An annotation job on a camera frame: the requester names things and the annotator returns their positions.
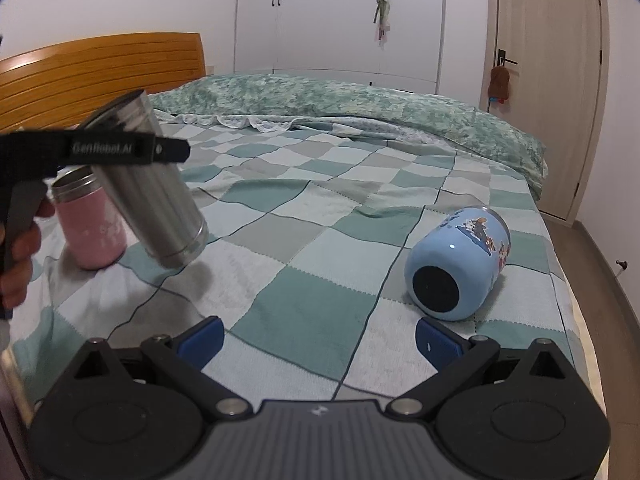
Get green checked blanket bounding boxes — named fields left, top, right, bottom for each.
left=10, top=121, right=592, bottom=402

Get wooden door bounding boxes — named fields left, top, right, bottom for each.
left=479, top=0, right=614, bottom=224

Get white wardrobe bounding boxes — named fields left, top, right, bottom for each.
left=233, top=0, right=449, bottom=96

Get person's left hand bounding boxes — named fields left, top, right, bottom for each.
left=0, top=198, right=57, bottom=319

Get silver steel cup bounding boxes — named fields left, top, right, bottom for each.
left=80, top=88, right=210, bottom=269

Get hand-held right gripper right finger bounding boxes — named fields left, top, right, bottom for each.
left=390, top=316, right=569, bottom=419

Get brown hanging pouch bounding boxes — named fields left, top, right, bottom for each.
left=487, top=66, right=511, bottom=104

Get blue printed cup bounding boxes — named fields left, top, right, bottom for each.
left=403, top=208, right=511, bottom=322

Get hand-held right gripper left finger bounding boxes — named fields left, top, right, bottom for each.
left=73, top=316, right=249, bottom=419

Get black door handle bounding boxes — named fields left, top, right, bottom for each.
left=496, top=48, right=519, bottom=79

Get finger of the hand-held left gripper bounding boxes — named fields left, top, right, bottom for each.
left=152, top=138, right=192, bottom=164

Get pink cup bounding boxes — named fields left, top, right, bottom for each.
left=50, top=167, right=129, bottom=271

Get green hanging ornament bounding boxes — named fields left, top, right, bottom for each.
left=370, top=0, right=394, bottom=45

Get white lace-trimmed sheet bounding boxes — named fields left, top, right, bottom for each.
left=176, top=112, right=297, bottom=134

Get green floral quilt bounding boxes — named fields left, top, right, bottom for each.
left=149, top=73, right=549, bottom=202

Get wooden headboard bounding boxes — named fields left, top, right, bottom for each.
left=0, top=32, right=206, bottom=134

